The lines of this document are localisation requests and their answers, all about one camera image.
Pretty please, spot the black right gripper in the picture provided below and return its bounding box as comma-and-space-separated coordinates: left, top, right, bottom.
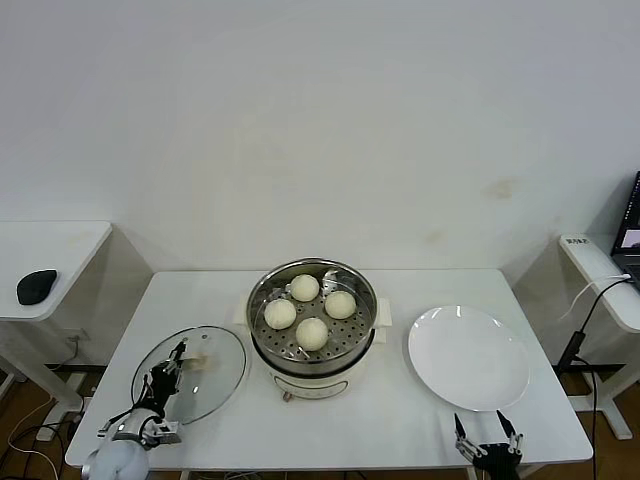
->
452, 409, 526, 480

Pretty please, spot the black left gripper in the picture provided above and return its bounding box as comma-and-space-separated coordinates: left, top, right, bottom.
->
144, 341, 194, 417

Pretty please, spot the glass lid with cream handle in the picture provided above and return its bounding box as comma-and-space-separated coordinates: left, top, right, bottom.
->
132, 325, 249, 426

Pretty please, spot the white steamed baozi bun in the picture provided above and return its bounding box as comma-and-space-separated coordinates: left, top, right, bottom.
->
294, 316, 330, 352
324, 291, 357, 320
263, 298, 297, 331
290, 273, 320, 303

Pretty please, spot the stainless steel steamer basket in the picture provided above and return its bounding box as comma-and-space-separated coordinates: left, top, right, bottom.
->
232, 257, 393, 365

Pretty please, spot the white round plate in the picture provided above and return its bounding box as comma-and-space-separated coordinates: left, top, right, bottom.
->
407, 304, 530, 412

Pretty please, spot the cream electric cooker base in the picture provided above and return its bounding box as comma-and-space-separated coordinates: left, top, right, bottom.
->
230, 294, 394, 404

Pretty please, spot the black computer mouse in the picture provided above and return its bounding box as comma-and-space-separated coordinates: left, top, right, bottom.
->
15, 268, 58, 307

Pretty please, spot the white side table with mouse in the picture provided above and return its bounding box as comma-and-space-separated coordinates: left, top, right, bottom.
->
0, 220, 154, 416

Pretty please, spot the white side table with laptop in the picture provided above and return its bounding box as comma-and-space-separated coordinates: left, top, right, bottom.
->
512, 232, 640, 441

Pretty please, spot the black laptop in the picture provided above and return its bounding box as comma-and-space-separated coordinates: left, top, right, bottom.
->
610, 169, 640, 290

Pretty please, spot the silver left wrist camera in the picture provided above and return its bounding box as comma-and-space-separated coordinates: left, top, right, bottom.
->
147, 421, 181, 445

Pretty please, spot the black cable with adapter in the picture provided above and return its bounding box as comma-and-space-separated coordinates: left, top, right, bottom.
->
555, 277, 632, 480

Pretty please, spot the white cable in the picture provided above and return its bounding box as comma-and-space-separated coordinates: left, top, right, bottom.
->
558, 272, 632, 322

